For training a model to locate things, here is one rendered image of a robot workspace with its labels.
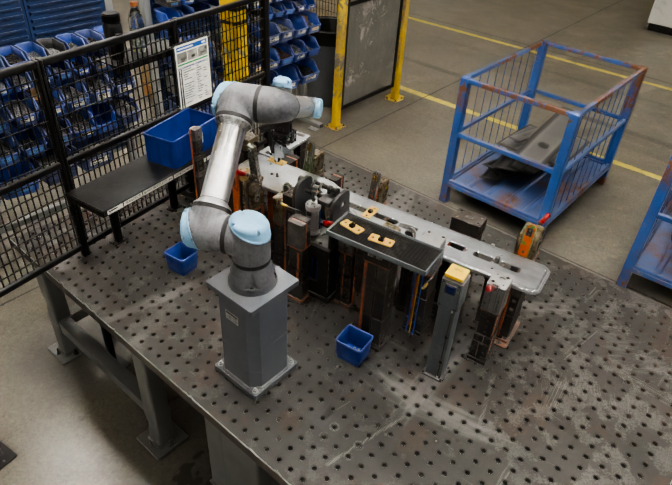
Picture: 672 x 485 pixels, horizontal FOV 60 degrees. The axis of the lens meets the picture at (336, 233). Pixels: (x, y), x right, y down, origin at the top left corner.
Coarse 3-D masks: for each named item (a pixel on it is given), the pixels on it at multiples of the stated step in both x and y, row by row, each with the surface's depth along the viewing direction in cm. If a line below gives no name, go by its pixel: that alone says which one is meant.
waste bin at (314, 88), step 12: (324, 24) 548; (336, 24) 548; (324, 36) 511; (324, 48) 519; (324, 60) 526; (324, 72) 533; (312, 84) 546; (324, 84) 540; (312, 96) 554; (324, 96) 548
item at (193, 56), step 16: (176, 48) 250; (192, 48) 258; (208, 48) 266; (176, 64) 253; (192, 64) 261; (208, 64) 270; (176, 80) 256; (192, 80) 265; (208, 80) 273; (192, 96) 268; (208, 96) 277
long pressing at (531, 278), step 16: (272, 176) 251; (288, 176) 252; (272, 192) 243; (352, 208) 234; (384, 208) 235; (400, 224) 227; (416, 224) 227; (432, 224) 228; (448, 240) 220; (464, 240) 220; (448, 256) 211; (464, 256) 212; (512, 256) 214; (480, 272) 205; (512, 272) 206; (528, 272) 206; (544, 272) 207; (528, 288) 199
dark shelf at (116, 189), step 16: (144, 160) 251; (112, 176) 239; (128, 176) 240; (144, 176) 240; (160, 176) 241; (176, 176) 246; (80, 192) 228; (96, 192) 229; (112, 192) 230; (128, 192) 230; (144, 192) 233; (96, 208) 220; (112, 208) 222
